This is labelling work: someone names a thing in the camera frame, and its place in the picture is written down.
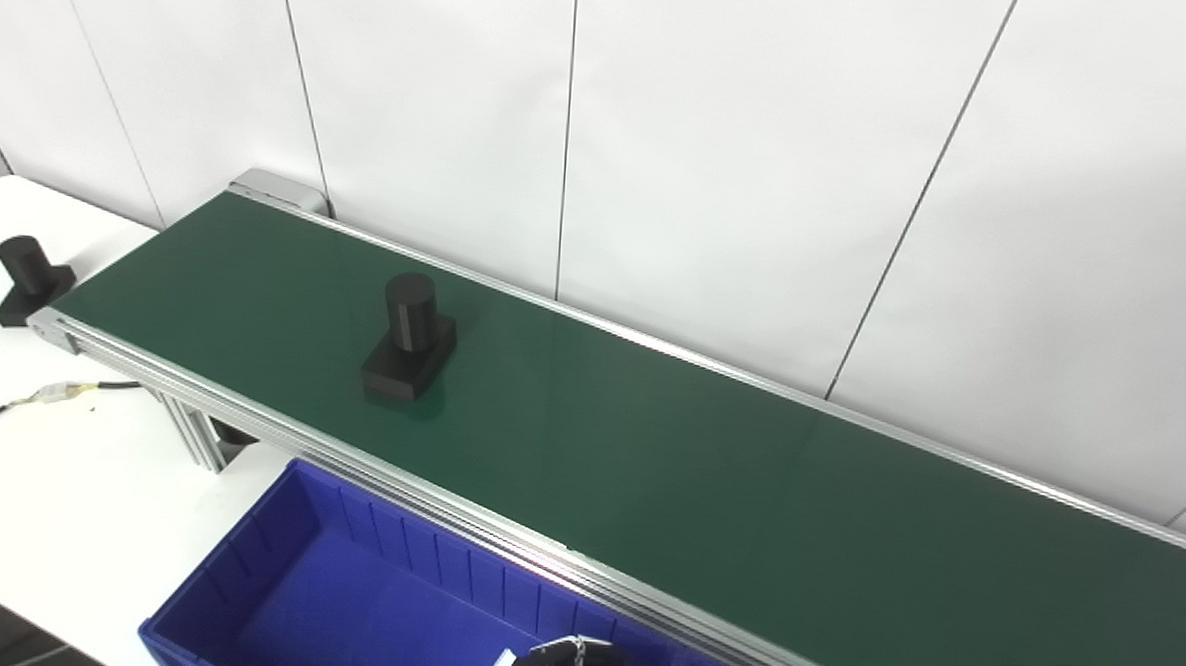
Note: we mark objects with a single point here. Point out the aluminium conveyor leg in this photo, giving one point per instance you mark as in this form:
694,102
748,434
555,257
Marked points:
193,436

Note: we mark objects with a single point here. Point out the green conveyor belt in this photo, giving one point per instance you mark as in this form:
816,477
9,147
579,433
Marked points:
279,187
746,500

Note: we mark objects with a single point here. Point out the black cylinder block part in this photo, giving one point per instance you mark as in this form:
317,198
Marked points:
409,310
23,263

